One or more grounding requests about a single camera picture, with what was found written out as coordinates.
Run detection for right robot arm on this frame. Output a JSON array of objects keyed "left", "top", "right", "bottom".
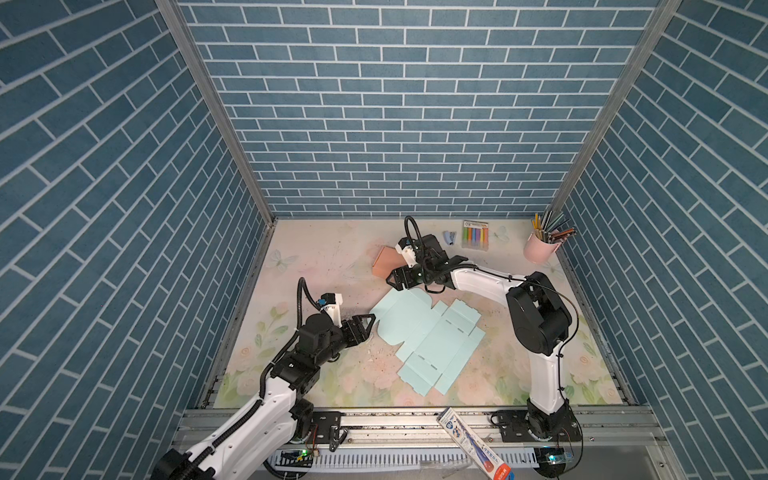
[{"left": 386, "top": 216, "right": 573, "bottom": 441}]

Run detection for aluminium mounting rail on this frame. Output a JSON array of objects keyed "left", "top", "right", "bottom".
[{"left": 157, "top": 406, "right": 685, "bottom": 480}]

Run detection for light blue cardboard box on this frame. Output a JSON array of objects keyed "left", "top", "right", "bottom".
[{"left": 371, "top": 289, "right": 485, "bottom": 396}]

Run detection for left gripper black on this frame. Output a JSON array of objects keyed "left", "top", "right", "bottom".
[{"left": 313, "top": 313, "right": 377, "bottom": 370}]

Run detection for pink pencil cup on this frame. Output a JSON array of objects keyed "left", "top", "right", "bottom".
[{"left": 523, "top": 233, "right": 562, "bottom": 265}]

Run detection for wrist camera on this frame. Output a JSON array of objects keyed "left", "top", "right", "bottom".
[
  {"left": 318, "top": 293, "right": 343, "bottom": 328},
  {"left": 395, "top": 237, "right": 418, "bottom": 267}
]

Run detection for coloured marker pack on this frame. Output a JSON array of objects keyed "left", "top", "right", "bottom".
[{"left": 462, "top": 220, "right": 489, "bottom": 251}]

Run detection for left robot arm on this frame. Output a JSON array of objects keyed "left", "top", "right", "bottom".
[{"left": 151, "top": 278, "right": 376, "bottom": 479}]

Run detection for pink cardboard box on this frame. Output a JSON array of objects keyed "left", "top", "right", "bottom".
[{"left": 372, "top": 246, "right": 407, "bottom": 280}]

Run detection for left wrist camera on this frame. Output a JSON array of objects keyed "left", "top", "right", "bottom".
[{"left": 318, "top": 293, "right": 343, "bottom": 328}]

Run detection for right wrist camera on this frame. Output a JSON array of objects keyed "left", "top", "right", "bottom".
[{"left": 395, "top": 237, "right": 418, "bottom": 267}]

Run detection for toothpaste tube box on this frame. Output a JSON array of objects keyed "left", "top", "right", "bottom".
[{"left": 437, "top": 407, "right": 514, "bottom": 480}]

